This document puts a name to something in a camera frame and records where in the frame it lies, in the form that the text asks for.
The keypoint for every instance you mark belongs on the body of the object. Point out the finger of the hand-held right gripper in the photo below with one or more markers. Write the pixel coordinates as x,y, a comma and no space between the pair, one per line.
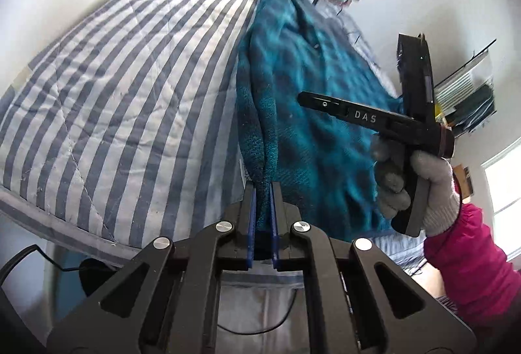
321,104

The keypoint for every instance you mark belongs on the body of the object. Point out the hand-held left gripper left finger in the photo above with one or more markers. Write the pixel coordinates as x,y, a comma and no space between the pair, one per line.
251,226

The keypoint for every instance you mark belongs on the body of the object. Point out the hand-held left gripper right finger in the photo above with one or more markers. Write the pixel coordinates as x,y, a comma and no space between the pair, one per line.
275,226

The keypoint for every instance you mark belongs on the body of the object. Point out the teal knit sweater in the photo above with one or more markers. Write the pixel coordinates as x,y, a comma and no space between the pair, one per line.
317,142

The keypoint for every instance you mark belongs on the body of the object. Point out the person's right hand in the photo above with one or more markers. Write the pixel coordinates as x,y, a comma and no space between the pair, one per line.
439,191

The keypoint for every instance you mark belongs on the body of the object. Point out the window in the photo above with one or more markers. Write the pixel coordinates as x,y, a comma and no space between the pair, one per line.
504,191

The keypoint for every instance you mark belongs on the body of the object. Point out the blue striped quilt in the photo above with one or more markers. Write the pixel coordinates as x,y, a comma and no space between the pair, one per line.
122,93

